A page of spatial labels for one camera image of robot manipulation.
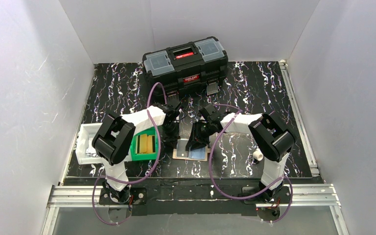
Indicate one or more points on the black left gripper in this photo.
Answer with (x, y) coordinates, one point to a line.
(170, 130)

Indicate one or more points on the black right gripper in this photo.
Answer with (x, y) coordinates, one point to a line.
(199, 131)

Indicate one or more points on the black credit card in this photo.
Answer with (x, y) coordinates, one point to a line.
(181, 151)

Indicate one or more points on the yellow cards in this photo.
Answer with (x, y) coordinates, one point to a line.
(145, 144)

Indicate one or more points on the printed card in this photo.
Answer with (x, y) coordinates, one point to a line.
(91, 153)

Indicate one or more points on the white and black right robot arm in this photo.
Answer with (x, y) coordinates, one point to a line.
(274, 140)

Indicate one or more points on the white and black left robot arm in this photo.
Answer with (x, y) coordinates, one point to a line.
(113, 141)

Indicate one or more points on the green plastic bin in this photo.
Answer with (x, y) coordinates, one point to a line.
(144, 157)

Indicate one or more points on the black plastic toolbox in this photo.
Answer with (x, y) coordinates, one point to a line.
(186, 68)

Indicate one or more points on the white plastic bin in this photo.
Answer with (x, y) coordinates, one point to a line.
(84, 140)

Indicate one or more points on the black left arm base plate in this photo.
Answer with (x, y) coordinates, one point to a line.
(133, 196)

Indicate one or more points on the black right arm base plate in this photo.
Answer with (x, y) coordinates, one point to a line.
(282, 196)

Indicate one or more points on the aluminium front rail frame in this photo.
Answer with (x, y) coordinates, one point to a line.
(315, 210)

